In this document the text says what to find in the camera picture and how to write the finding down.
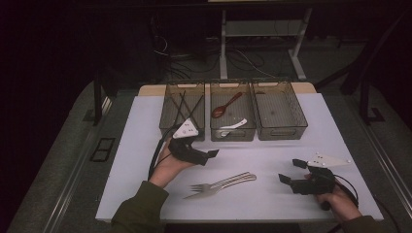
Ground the clear brown plastic bin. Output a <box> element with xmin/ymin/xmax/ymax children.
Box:
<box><xmin>209</xmin><ymin>81</ymin><xmax>257</xmax><ymax>143</ymax></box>
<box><xmin>252</xmin><ymin>79</ymin><xmax>309</xmax><ymax>142</ymax></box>
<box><xmin>158</xmin><ymin>81</ymin><xmax>206</xmax><ymax>143</ymax></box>

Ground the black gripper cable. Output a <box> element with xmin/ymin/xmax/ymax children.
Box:
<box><xmin>333</xmin><ymin>174</ymin><xmax>360</xmax><ymax>209</ymax></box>
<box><xmin>148</xmin><ymin>124</ymin><xmax>183</xmax><ymax>181</ymax></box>

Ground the brown wooden spoon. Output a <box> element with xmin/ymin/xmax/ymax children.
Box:
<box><xmin>211</xmin><ymin>91</ymin><xmax>244</xmax><ymax>119</ymax></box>

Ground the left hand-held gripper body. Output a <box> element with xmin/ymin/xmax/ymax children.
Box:
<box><xmin>167</xmin><ymin>118</ymin><xmax>210</xmax><ymax>167</ymax></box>

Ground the person's right hand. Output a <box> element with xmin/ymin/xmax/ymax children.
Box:
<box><xmin>304</xmin><ymin>173</ymin><xmax>363</xmax><ymax>222</ymax></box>

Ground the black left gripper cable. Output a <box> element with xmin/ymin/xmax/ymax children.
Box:
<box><xmin>148</xmin><ymin>124</ymin><xmax>183</xmax><ymax>181</ymax></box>

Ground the black metal stand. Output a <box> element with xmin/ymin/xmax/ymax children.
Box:
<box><xmin>359</xmin><ymin>77</ymin><xmax>387</xmax><ymax>126</ymax></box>
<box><xmin>92</xmin><ymin>72</ymin><xmax>113</xmax><ymax>127</ymax></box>

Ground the white table cover sheet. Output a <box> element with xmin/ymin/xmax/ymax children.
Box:
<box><xmin>95</xmin><ymin>92</ymin><xmax>385</xmax><ymax>222</ymax></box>

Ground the silver metal fork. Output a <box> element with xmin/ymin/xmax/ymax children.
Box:
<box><xmin>189</xmin><ymin>171</ymin><xmax>258</xmax><ymax>192</ymax></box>

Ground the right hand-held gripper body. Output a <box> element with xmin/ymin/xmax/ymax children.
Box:
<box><xmin>291</xmin><ymin>152</ymin><xmax>353</xmax><ymax>196</ymax></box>

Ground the tangle of floor cables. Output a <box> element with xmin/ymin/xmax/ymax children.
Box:
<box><xmin>152</xmin><ymin>35</ymin><xmax>276</xmax><ymax>81</ymax></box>

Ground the white ceramic spoon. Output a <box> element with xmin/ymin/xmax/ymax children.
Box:
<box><xmin>216</xmin><ymin>117</ymin><xmax>248</xmax><ymax>139</ymax></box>

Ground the person's left hand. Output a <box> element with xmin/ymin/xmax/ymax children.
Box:
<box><xmin>149</xmin><ymin>139</ymin><xmax>195</xmax><ymax>189</ymax></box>

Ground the white metal stand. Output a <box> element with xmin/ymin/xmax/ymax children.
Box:
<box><xmin>219</xmin><ymin>8</ymin><xmax>314</xmax><ymax>82</ymax></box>

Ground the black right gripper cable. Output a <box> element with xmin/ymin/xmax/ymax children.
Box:
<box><xmin>333</xmin><ymin>174</ymin><xmax>360</xmax><ymax>209</ymax></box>

